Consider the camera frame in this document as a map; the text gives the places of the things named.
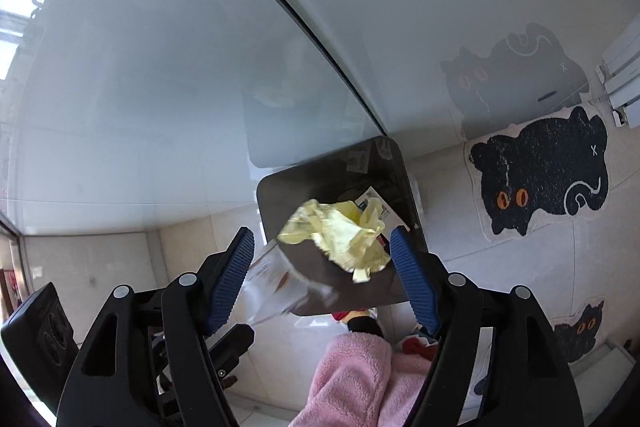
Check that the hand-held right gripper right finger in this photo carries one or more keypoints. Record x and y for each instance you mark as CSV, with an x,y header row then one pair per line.
x,y
412,279

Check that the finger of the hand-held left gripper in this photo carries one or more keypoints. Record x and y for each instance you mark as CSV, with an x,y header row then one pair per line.
x,y
232,347

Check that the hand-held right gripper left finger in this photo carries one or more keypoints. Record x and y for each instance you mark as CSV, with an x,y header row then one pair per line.
x,y
231,279

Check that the clear plastic wrapper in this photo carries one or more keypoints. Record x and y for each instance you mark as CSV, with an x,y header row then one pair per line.
x,y
280,279

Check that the yellow plastic wrapper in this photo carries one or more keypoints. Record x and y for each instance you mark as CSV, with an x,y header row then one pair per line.
x,y
340,237

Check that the dark grey trash bin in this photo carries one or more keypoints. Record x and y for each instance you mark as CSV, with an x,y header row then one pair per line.
x,y
325,177

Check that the white printed paper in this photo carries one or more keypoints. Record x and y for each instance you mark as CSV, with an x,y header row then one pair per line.
x,y
387,207

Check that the large black cat rug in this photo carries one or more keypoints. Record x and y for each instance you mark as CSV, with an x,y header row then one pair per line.
x,y
540,167

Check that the small black cat rug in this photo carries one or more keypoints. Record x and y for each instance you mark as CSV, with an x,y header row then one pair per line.
x,y
580,332

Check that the frosted glass door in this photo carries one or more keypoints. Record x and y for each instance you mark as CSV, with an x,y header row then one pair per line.
x,y
150,82

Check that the white folding rack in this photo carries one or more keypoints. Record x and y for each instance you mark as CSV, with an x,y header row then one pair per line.
x,y
622,82

